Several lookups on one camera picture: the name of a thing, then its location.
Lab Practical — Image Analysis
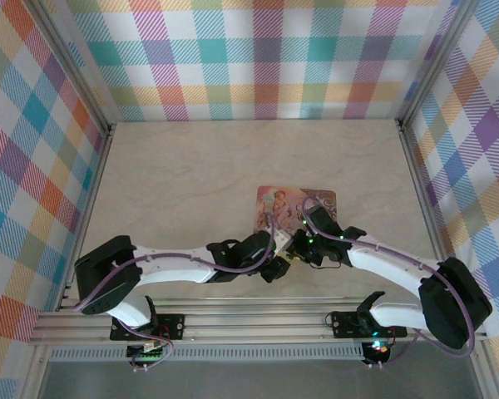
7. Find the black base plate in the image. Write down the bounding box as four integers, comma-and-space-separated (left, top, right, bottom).
109, 313, 187, 342
330, 309, 408, 340

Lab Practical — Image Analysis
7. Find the aluminium frame leg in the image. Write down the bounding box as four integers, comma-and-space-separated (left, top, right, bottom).
467, 338, 499, 399
22, 344, 53, 399

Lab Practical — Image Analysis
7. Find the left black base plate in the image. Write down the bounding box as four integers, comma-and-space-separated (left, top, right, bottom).
109, 313, 187, 342

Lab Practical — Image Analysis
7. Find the aluminium corner post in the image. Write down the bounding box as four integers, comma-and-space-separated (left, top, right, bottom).
394, 0, 483, 126
28, 0, 120, 136

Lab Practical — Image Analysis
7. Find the aluminium side rail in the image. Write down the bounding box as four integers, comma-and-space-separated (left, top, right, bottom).
394, 118, 454, 263
56, 124, 117, 313

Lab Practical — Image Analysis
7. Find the pink decorated keepsake box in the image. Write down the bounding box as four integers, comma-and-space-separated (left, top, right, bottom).
255, 185, 338, 234

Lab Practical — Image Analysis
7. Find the green terminal controller board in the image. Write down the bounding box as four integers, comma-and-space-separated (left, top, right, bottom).
126, 341, 170, 362

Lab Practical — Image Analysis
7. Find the grey slotted cable duct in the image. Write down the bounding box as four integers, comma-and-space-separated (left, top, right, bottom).
49, 347, 366, 362

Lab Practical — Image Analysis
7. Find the controller board with lights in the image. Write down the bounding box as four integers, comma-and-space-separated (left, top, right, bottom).
363, 338, 394, 361

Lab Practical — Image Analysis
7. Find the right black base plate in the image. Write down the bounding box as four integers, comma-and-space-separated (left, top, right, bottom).
330, 309, 408, 340

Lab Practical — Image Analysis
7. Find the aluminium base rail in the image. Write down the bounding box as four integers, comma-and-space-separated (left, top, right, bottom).
27, 297, 490, 346

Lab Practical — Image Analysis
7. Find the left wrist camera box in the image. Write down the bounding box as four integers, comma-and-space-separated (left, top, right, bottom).
269, 226, 295, 258

